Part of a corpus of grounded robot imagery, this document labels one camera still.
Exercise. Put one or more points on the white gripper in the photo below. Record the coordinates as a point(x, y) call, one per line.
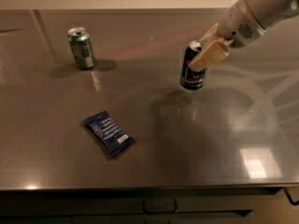
point(237, 22)

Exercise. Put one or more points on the blue pepsi can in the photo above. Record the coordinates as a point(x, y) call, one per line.
point(189, 79)

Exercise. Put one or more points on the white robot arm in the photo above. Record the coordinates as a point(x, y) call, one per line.
point(270, 12)

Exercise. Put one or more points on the green soda can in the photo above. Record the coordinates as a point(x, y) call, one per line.
point(81, 46)

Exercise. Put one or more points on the blue rxbar blueberry wrapper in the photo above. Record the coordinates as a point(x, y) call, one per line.
point(114, 138)

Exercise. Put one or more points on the black drawer handle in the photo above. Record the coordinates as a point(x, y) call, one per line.
point(160, 206)

